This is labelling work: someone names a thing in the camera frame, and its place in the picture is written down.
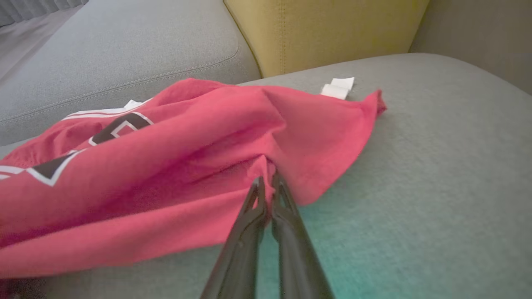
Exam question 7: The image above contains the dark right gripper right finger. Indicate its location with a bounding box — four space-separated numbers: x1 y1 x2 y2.
271 172 335 299

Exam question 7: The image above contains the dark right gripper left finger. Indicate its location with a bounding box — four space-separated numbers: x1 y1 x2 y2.
199 176 269 299

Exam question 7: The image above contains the red and white jersey shirt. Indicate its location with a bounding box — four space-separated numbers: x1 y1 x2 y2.
0 76 387 279

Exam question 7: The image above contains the yellow sofa cushion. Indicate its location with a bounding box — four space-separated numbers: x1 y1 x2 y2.
223 0 431 79

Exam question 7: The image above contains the grey sofa seat cushion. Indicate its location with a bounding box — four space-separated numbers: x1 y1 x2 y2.
0 0 262 147

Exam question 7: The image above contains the grey sofa backrest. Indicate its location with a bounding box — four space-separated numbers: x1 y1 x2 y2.
409 0 532 97

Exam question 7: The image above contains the grey curtain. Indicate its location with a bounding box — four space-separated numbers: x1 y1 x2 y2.
0 0 89 28

